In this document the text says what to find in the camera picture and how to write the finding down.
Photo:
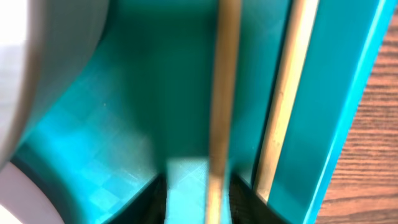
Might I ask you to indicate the teal plastic serving tray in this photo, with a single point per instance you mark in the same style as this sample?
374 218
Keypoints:
141 107

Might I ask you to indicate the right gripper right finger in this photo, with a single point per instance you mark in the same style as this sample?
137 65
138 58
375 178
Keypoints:
247 208

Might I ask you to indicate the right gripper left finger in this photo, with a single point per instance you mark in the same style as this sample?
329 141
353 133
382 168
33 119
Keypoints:
148 206

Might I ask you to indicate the grey bowl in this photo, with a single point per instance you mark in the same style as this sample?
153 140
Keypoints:
45 45

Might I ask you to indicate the large pink plate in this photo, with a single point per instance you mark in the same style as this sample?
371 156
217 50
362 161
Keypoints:
22 201

